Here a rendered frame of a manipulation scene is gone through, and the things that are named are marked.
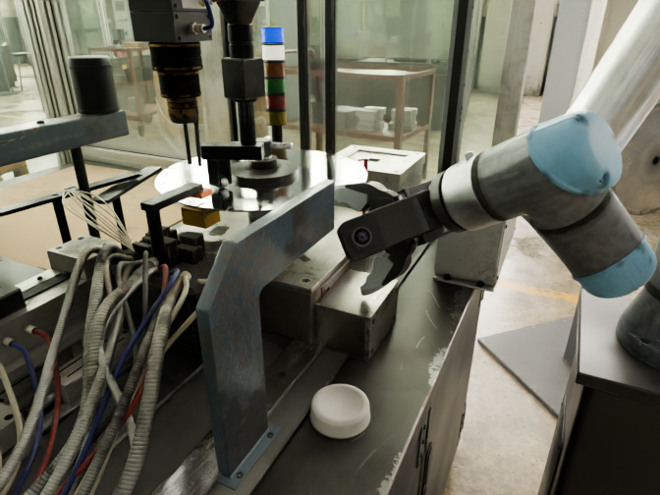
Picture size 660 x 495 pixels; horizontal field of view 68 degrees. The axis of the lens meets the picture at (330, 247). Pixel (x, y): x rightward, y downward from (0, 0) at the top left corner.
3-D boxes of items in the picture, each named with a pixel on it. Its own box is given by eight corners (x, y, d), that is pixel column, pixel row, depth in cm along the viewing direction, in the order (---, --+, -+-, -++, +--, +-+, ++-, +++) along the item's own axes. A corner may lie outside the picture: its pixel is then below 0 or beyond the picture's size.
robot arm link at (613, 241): (622, 226, 56) (572, 156, 53) (682, 273, 46) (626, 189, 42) (561, 266, 58) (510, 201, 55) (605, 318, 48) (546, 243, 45)
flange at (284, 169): (304, 181, 74) (303, 165, 73) (230, 186, 71) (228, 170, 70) (292, 161, 83) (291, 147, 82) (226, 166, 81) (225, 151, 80)
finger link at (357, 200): (348, 188, 71) (396, 207, 65) (317, 195, 67) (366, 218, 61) (350, 167, 70) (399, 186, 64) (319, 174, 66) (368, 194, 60)
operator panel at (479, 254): (464, 225, 110) (472, 160, 104) (515, 234, 106) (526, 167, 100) (431, 279, 88) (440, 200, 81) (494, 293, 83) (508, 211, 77)
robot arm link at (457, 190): (487, 229, 48) (458, 151, 48) (451, 240, 51) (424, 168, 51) (524, 212, 52) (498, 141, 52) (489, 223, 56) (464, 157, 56)
